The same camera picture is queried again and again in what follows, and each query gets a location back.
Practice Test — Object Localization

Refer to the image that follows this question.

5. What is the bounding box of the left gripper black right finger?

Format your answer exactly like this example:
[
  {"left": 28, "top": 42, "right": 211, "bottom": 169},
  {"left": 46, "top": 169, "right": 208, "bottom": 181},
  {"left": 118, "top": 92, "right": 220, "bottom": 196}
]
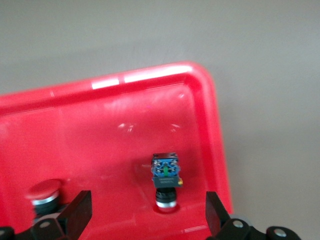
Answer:
[{"left": 205, "top": 191, "right": 266, "bottom": 240}]

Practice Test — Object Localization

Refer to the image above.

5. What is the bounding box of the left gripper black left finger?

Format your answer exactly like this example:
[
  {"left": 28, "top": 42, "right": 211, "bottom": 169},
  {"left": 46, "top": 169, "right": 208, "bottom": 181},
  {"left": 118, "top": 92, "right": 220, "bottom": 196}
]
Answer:
[{"left": 14, "top": 189, "right": 93, "bottom": 240}]

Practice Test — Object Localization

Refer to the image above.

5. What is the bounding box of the red mushroom push button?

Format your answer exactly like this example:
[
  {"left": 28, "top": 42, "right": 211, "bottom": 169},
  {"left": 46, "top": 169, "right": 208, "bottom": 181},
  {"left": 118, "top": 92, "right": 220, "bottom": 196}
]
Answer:
[
  {"left": 151, "top": 151, "right": 185, "bottom": 209},
  {"left": 26, "top": 178, "right": 70, "bottom": 223}
]

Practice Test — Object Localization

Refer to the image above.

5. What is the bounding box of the red plastic tray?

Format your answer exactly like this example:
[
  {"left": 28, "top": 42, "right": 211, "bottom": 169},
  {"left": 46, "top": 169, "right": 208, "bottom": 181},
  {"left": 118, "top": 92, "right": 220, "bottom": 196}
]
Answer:
[{"left": 0, "top": 60, "right": 235, "bottom": 240}]

